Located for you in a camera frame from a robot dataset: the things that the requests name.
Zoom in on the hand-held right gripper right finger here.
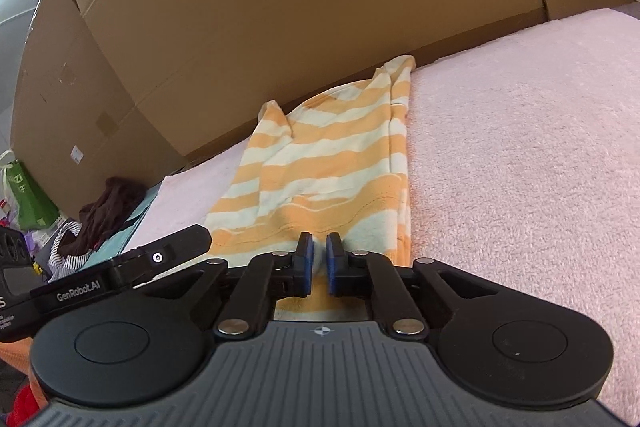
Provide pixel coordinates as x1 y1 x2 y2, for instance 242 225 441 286
326 233 501 342

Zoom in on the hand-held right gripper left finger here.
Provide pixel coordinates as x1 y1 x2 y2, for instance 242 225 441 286
145 232 315 342

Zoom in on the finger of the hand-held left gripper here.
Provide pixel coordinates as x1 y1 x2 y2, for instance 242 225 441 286
112 224 211 286

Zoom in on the orange white striped sweater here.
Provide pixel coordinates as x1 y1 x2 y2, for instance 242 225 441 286
202 54 417 324

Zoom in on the teal bed sheet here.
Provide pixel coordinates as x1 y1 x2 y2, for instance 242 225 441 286
92 184 167 258

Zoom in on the striped white cloth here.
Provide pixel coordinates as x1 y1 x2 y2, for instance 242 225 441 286
47 222 97 284

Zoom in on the dark brown cloth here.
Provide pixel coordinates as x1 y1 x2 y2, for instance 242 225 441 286
80 177 149 254

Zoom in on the green shopping bag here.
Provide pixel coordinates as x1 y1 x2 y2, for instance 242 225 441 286
0 151 62 231

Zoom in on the cardboard box with small label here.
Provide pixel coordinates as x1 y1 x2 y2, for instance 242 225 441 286
10 0 187 219

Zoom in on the pink terry towel blanket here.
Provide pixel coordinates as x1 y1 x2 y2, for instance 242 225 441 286
122 8 640 413

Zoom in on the cardboard box with shipping label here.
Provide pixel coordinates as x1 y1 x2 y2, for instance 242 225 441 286
65 0 551 158

